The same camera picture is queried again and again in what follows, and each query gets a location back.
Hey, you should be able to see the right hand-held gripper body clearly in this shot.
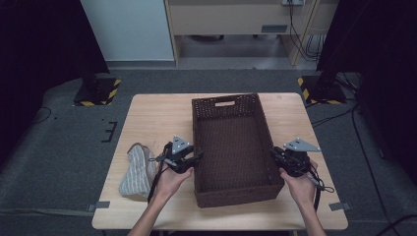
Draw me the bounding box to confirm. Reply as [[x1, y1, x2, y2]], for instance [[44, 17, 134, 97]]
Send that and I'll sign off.
[[277, 137, 322, 178]]

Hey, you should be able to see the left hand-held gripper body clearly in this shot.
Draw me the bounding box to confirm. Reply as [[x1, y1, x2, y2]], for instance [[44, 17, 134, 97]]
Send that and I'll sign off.
[[162, 134, 195, 175]]

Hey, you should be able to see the brown woven basket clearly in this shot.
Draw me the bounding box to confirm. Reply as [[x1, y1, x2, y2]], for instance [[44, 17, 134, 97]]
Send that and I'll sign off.
[[191, 92, 286, 209]]

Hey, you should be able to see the grey striped cloth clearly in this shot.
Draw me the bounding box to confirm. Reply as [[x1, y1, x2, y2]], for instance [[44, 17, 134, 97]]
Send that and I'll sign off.
[[118, 142, 158, 202]]

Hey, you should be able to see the person's right hand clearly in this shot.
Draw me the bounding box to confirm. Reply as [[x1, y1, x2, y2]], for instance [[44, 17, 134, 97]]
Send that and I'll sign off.
[[278, 159, 320, 208]]

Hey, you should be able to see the person's left hand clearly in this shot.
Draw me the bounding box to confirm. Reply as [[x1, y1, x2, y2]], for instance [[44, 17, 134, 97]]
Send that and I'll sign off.
[[155, 164, 196, 202]]

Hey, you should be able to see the grey tape strip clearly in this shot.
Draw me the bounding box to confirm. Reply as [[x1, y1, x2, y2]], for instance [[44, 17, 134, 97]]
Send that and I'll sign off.
[[86, 200, 111, 212], [328, 202, 352, 212]]

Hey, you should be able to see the black yellow striped stand base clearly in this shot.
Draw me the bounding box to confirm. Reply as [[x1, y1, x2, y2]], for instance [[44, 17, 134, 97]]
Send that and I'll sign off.
[[72, 73, 122, 107], [296, 72, 348, 106]]

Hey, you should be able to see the grey desk label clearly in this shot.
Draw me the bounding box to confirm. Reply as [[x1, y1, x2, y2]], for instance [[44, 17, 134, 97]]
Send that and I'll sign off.
[[261, 24, 289, 34]]

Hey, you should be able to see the white partition panel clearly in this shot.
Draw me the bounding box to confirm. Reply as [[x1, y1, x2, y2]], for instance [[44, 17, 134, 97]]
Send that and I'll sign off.
[[80, 0, 176, 63]]

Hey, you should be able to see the beige wooden desk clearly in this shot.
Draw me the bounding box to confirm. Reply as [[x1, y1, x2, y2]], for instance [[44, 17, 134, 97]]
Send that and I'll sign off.
[[163, 0, 340, 67]]

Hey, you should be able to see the black curtain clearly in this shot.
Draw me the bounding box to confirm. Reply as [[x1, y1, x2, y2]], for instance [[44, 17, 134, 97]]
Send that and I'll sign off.
[[0, 0, 111, 171], [316, 0, 417, 187]]

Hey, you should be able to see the right hand-held gripper cable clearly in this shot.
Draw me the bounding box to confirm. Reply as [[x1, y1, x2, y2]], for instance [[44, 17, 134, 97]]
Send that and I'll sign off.
[[306, 162, 335, 211]]

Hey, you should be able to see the hand-held gripper cable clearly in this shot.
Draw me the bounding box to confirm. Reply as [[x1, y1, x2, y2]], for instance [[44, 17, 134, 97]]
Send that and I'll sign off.
[[306, 162, 335, 211], [147, 142, 173, 205]]

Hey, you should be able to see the left hand-held gripper cable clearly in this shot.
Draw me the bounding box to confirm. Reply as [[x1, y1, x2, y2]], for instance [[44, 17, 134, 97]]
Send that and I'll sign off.
[[147, 142, 173, 205]]

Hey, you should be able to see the long black floor cable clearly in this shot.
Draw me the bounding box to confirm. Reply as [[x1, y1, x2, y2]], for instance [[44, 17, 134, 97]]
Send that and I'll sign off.
[[351, 106, 392, 236]]

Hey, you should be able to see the bundle of black cables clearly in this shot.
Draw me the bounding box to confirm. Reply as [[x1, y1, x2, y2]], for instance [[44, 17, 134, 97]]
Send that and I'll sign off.
[[287, 0, 328, 63]]

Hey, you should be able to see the thick black floor cable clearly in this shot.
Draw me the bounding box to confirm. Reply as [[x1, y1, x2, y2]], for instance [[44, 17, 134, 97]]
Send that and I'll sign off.
[[375, 213, 417, 236]]

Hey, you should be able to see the thin black floor cable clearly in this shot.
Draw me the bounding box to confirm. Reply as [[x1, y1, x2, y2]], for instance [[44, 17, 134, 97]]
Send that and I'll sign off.
[[31, 105, 53, 125]]

